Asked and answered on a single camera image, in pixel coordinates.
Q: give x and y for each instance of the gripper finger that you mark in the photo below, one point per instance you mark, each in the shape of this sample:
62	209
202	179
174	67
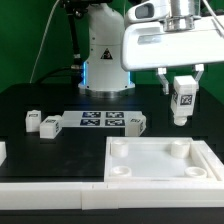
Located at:
161	75
198	72

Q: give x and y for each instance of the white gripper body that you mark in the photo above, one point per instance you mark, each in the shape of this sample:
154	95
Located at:
147	46

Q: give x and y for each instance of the white square tabletop part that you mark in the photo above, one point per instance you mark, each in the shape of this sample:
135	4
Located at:
144	159

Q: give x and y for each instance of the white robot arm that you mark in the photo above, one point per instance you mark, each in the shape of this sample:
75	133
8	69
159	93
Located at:
103	74

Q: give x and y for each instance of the white plate with tags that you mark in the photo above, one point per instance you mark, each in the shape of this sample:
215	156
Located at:
100	119

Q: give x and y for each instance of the white left fence block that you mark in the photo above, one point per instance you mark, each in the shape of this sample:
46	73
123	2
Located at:
3	154

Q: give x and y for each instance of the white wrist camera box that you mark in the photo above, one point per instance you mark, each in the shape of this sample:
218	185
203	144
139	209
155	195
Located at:
149	10

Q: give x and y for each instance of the white right fence rail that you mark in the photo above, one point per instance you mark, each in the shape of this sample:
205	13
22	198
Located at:
205	158

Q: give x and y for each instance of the white fence rail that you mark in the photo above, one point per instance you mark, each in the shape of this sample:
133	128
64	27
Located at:
205	158
87	196

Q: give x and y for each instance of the white front fence rail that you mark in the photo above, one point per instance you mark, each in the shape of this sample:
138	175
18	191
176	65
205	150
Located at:
87	196

